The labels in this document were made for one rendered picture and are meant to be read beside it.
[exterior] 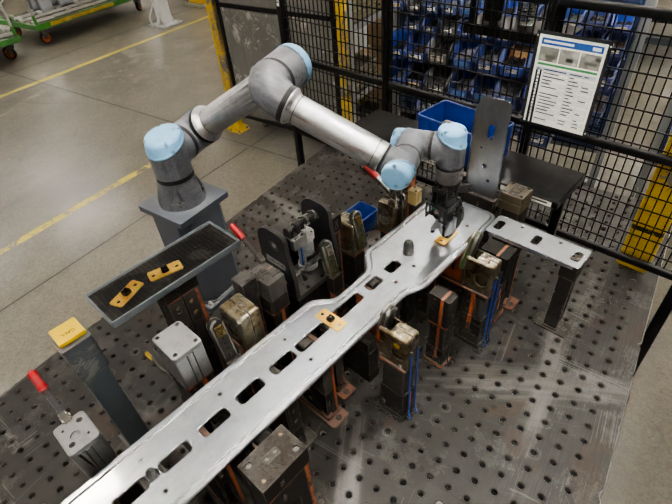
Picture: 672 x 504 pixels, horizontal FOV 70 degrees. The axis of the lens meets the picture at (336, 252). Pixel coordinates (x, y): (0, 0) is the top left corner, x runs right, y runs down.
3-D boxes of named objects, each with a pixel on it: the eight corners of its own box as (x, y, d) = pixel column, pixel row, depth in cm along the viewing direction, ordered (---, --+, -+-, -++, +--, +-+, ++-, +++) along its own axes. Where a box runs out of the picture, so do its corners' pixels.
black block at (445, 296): (444, 376, 145) (453, 311, 125) (415, 357, 150) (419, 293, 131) (459, 359, 149) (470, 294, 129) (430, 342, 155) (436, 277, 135)
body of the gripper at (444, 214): (423, 218, 138) (426, 183, 130) (440, 203, 142) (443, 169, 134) (446, 228, 134) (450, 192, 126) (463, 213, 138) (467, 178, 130)
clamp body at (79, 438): (129, 534, 117) (64, 467, 93) (107, 502, 123) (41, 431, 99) (163, 503, 122) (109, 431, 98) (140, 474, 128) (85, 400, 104)
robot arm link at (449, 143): (438, 118, 124) (471, 122, 122) (435, 155, 132) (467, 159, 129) (431, 133, 119) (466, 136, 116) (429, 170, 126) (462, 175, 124)
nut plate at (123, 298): (121, 308, 111) (119, 304, 110) (108, 304, 112) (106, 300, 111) (144, 283, 116) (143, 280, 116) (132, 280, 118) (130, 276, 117)
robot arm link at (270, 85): (235, 67, 111) (420, 170, 110) (257, 50, 118) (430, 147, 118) (227, 108, 119) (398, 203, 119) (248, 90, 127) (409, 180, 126)
